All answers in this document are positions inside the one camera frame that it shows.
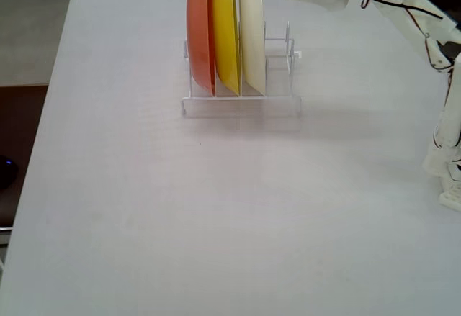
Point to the white metal frame bar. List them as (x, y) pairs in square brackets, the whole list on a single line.
[(5, 235)]

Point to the orange plate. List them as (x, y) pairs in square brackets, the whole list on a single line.
[(198, 35)]

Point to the yellow plate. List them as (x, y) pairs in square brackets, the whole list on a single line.
[(227, 42)]

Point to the black computer mouse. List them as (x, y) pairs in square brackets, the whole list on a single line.
[(7, 173)]

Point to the cream white plate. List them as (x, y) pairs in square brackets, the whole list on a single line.
[(252, 42)]

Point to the dark brown furniture top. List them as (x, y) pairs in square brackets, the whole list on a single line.
[(18, 121)]

